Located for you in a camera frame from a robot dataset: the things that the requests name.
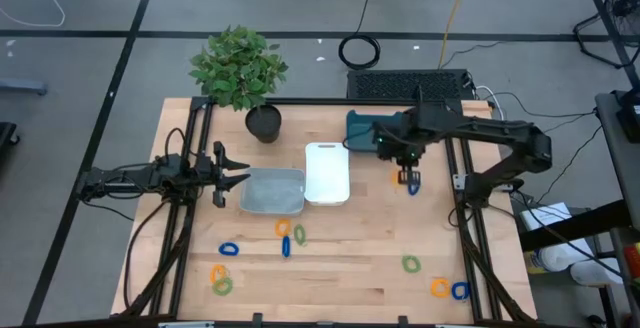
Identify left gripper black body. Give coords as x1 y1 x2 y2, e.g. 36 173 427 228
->
195 140 228 209

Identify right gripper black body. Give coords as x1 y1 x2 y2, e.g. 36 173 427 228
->
373 130 428 171

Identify grey plastic bin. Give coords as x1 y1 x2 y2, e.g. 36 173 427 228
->
238 167 307 216

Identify teal plastic bin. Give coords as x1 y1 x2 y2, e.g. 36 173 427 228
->
345 109 404 153

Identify black perforated computer case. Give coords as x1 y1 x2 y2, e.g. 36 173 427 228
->
346 68 476 102

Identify white plastic bin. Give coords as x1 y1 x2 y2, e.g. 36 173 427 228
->
303 141 351 207

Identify green potted plant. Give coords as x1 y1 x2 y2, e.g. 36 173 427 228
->
188 24 290 145

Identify white paper sheet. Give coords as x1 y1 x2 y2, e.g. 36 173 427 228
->
519 201 574 232

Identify black metal shelf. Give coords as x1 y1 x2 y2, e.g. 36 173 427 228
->
518 198 640 328

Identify white paper towel roll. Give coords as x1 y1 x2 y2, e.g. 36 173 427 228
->
542 240 594 273

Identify grey furniture foot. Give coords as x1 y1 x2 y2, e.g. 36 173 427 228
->
0 78 49 96

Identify black side table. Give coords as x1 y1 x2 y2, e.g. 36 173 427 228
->
594 90 640 229

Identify black chair part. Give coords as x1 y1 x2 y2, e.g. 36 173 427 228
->
0 121 21 159

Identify black device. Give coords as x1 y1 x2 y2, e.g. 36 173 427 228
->
615 85 640 144

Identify red and yellow package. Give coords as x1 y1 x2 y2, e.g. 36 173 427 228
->
624 241 640 282

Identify black floor fan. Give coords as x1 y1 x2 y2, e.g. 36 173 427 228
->
572 0 640 69

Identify black aluminium table frame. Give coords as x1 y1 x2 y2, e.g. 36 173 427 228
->
119 95 539 322

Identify coiled black cable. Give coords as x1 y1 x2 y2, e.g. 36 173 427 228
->
337 33 382 71

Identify white cable loop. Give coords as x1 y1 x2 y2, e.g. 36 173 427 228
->
474 85 506 130

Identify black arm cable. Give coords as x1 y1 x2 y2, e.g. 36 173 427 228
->
122 198 169 312

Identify long black power cable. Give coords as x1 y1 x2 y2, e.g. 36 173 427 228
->
479 90 601 119

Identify yellow cable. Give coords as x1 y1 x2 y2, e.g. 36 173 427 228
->
438 0 474 69

